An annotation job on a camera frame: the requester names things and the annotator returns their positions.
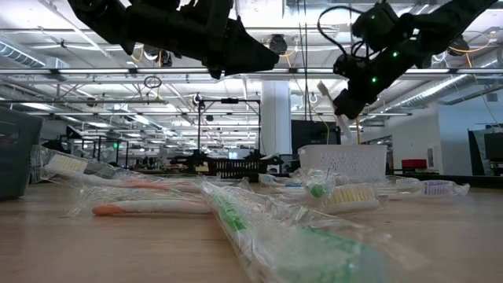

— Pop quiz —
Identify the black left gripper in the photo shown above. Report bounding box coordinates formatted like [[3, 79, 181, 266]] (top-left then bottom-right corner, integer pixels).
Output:
[[125, 0, 281, 76]]

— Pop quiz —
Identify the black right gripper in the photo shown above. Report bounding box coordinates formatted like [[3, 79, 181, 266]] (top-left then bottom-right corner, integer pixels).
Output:
[[332, 46, 418, 121]]

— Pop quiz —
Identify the blue toothbrush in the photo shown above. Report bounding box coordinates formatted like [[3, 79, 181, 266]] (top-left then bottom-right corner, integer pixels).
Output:
[[257, 174, 306, 189]]

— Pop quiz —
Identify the orange toothbrush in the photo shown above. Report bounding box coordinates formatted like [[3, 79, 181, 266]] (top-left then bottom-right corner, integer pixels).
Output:
[[29, 144, 205, 192], [65, 183, 381, 219]]

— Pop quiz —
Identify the black background cabinet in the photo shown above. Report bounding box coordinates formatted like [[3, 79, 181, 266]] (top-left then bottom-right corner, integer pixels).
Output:
[[290, 119, 342, 156]]

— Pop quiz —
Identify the white plastic basket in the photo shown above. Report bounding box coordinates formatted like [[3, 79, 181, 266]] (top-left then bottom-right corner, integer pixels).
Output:
[[297, 144, 388, 184]]

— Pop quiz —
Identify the white building column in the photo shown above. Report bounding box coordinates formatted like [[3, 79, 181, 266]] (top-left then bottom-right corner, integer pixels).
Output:
[[260, 80, 292, 157]]

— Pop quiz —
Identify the red box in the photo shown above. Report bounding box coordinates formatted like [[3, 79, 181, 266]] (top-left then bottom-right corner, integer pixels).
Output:
[[401, 158, 428, 171]]

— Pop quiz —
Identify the long ceiling light strip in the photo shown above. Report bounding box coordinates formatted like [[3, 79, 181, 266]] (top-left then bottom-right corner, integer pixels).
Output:
[[0, 67, 503, 76]]

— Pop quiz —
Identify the black plastic basket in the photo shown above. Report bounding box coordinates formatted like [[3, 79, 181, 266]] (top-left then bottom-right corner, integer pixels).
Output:
[[205, 157, 263, 184]]

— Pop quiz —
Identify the dark background monitor stand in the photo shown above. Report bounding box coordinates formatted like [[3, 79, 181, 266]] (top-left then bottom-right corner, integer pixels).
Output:
[[467, 124, 503, 177]]

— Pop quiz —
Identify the grey plastic bin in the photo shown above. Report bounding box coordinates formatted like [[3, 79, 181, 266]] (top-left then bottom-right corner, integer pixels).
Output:
[[0, 106, 44, 201]]

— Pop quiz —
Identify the yellow hanging cable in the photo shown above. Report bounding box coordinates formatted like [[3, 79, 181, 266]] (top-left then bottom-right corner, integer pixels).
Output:
[[347, 0, 362, 145]]

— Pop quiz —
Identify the large black ceiling cable reel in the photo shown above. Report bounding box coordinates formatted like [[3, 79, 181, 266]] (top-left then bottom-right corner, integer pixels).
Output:
[[141, 43, 174, 68], [446, 35, 471, 57], [268, 34, 289, 57]]

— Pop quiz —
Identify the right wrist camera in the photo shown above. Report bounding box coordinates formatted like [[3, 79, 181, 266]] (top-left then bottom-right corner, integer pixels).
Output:
[[332, 53, 359, 79]]

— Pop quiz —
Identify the black background gantry frame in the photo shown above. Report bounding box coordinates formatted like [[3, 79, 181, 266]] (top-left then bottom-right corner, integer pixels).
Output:
[[196, 97, 262, 160]]

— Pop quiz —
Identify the black right camera cable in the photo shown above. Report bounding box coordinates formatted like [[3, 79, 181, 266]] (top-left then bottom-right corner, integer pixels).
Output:
[[317, 4, 369, 60]]

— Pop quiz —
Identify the silver ventilation duct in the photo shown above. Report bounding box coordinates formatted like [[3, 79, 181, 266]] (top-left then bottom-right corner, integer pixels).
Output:
[[0, 39, 70, 79], [359, 58, 503, 123]]

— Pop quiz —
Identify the black hanging cable loop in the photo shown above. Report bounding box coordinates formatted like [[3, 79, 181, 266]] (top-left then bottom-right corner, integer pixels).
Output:
[[142, 75, 163, 90]]

